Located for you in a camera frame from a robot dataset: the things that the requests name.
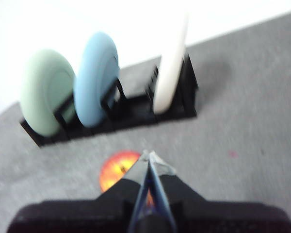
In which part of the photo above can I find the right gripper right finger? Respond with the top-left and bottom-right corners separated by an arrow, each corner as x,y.
148,150 -> 291,233

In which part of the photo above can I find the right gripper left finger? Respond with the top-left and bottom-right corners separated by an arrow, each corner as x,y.
8,150 -> 150,233

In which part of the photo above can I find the red yellow apple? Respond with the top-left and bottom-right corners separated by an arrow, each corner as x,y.
99,150 -> 154,207

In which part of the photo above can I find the green plate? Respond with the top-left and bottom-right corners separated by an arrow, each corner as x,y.
19,49 -> 76,137

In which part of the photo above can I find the black plate rack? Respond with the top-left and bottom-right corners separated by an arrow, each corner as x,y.
19,53 -> 199,148

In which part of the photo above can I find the blue plate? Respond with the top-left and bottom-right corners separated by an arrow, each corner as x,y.
74,31 -> 119,127

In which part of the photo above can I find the cream plate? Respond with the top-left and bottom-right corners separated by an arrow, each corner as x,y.
153,12 -> 191,114

